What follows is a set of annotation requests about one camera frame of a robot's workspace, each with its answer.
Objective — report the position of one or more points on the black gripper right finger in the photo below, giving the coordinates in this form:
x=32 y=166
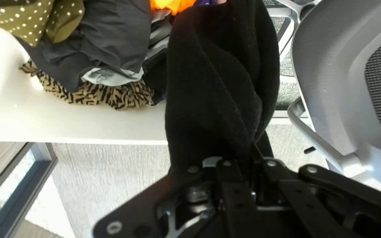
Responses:
x=331 y=203

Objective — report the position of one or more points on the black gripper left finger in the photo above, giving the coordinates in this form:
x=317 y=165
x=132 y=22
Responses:
x=169 y=207

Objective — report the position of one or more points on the black head sock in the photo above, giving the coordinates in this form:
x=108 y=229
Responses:
x=218 y=88

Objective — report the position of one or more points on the grey mesh office chair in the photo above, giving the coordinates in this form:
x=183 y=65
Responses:
x=345 y=88

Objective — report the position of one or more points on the white plastic container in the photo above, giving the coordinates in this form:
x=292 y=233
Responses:
x=67 y=121

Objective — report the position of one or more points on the orange item in container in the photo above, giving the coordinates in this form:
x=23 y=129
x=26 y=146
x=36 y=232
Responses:
x=173 y=6

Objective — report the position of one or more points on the leopard print cloth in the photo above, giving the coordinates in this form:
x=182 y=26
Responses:
x=103 y=95

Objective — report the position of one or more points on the dark grey cloth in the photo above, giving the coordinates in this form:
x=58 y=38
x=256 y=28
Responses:
x=103 y=40

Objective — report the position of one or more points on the green polka dot cloth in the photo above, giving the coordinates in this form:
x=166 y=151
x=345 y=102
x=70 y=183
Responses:
x=27 y=18

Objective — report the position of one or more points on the dark door frame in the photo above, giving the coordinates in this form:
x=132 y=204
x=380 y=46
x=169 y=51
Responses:
x=27 y=190

